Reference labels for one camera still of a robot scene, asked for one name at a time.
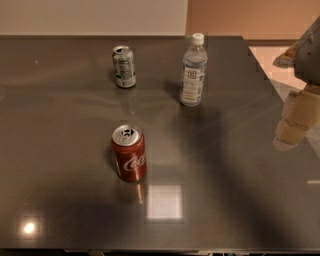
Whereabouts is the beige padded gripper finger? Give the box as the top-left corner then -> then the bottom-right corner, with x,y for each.
273,90 -> 320,151

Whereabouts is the clear blue plastic water bottle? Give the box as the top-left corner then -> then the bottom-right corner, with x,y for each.
180,33 -> 208,107

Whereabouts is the green white soda can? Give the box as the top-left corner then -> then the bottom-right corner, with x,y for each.
112,45 -> 136,88

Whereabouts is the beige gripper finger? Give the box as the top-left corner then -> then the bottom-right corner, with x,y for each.
273,42 -> 298,68

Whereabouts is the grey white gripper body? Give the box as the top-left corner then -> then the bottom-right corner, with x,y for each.
294,16 -> 320,85

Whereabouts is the red Coca-Cola can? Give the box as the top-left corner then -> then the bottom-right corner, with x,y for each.
111,124 -> 147,182

